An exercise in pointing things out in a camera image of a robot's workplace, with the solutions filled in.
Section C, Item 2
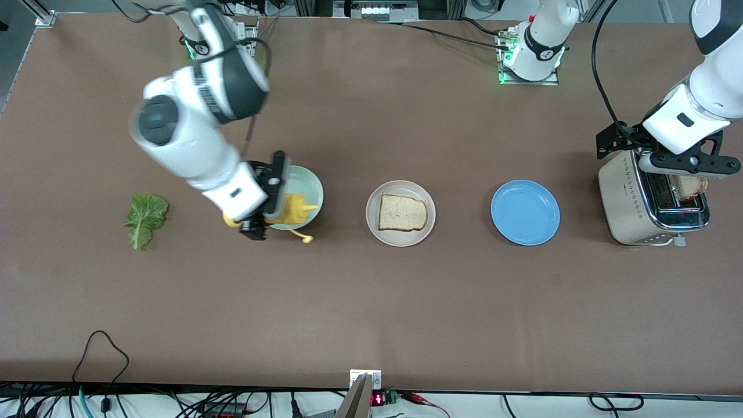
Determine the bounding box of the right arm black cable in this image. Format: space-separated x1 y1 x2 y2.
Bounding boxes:
110 0 273 149

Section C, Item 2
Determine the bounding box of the beige chrome toaster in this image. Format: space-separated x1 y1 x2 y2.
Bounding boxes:
598 148 712 248

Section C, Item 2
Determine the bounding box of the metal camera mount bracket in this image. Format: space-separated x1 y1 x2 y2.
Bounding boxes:
336 369 383 418

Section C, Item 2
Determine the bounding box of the beige plate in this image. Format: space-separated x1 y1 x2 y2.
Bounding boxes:
365 179 437 248

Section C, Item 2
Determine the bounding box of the black base power cable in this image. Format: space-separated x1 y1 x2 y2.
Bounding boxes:
377 16 514 53

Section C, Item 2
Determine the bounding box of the red clip wire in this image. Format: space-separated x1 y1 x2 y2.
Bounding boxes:
399 392 450 418

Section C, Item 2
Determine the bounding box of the aluminium frame corner profile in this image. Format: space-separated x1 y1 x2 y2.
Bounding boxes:
17 0 57 27

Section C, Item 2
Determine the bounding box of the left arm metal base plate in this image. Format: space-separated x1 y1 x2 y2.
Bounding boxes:
496 26 561 87

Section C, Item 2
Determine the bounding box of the yellow squeeze bottle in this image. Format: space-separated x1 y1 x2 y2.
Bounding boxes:
223 193 320 244

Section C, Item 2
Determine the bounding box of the thin black looped cable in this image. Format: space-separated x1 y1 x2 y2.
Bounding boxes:
71 330 130 407

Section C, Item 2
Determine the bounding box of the pale green plate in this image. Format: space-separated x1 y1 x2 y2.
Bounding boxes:
264 165 324 232

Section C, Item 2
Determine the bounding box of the control box with lights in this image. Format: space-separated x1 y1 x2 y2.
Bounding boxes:
334 0 420 23

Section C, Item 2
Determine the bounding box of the blue plate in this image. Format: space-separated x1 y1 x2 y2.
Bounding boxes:
490 179 561 247

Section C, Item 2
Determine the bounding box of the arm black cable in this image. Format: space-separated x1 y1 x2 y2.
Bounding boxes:
591 0 633 131
110 0 273 149

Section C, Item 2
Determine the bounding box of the black coiled cable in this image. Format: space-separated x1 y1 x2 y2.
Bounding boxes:
589 392 645 412

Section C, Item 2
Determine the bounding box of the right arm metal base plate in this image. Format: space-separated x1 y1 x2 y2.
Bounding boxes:
232 16 259 59

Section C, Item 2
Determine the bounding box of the green lettuce leaf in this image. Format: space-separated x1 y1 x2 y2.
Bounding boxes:
122 194 169 251

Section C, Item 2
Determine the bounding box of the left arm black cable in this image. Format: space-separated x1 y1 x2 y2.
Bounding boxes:
591 0 633 131

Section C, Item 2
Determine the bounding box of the bread slice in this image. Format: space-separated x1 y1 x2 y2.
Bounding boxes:
669 174 708 202
378 194 428 232

